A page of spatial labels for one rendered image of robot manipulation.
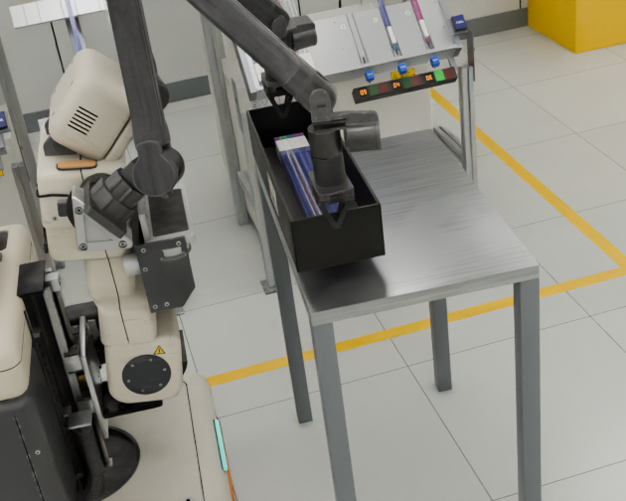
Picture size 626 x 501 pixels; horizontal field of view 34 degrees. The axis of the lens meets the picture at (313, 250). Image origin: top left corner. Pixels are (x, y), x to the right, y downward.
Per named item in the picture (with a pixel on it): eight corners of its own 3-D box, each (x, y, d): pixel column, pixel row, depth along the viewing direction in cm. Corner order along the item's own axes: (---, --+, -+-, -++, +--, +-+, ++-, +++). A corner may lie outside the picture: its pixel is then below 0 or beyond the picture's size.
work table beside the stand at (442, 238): (353, 605, 229) (310, 313, 189) (296, 415, 289) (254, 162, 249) (542, 559, 234) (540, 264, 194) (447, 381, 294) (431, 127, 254)
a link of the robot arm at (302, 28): (255, -1, 224) (271, 18, 218) (303, -13, 227) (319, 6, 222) (257, 45, 232) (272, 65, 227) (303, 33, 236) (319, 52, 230)
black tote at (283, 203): (252, 154, 240) (245, 109, 235) (323, 140, 242) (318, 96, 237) (297, 273, 191) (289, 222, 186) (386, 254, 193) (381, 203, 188)
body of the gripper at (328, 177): (342, 173, 189) (338, 137, 186) (355, 197, 181) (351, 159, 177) (308, 180, 189) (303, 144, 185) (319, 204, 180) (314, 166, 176)
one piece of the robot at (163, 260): (131, 319, 206) (107, 228, 195) (126, 254, 230) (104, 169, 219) (209, 303, 208) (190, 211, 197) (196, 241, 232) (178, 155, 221)
